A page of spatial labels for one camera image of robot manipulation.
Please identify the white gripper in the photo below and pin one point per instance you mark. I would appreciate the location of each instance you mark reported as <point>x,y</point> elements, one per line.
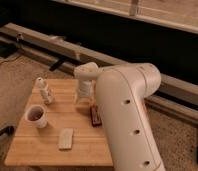
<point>83,91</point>

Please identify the dark brown eraser block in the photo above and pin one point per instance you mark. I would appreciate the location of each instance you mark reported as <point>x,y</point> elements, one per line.
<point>95,117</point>

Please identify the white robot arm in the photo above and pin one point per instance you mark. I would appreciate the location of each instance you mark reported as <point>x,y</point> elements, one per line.
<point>120,91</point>

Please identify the long wooden beam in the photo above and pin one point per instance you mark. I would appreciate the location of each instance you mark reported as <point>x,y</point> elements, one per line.
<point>174,87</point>

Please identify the white plastic bottle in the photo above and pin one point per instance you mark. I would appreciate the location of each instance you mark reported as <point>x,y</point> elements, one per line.
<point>45,91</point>

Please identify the beige rectangular sponge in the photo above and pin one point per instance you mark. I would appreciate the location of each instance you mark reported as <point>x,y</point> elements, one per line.
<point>65,139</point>

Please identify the white paper cup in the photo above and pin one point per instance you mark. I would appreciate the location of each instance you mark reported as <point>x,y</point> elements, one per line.
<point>35,115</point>

